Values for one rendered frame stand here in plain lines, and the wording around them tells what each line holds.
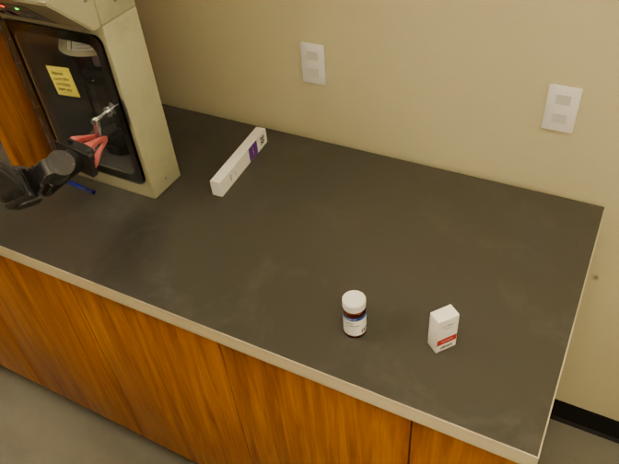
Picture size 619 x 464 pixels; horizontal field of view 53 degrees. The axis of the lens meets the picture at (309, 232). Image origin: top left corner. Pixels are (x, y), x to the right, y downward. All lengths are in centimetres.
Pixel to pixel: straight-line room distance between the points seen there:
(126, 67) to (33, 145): 46
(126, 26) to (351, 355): 86
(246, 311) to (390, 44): 73
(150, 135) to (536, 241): 95
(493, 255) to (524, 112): 35
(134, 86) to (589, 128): 104
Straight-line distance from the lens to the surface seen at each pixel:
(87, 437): 242
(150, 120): 159
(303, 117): 181
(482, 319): 132
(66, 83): 161
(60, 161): 140
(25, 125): 183
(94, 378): 207
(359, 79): 166
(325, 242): 146
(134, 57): 152
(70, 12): 138
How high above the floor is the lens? 194
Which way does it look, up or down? 42 degrees down
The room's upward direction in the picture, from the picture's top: 6 degrees counter-clockwise
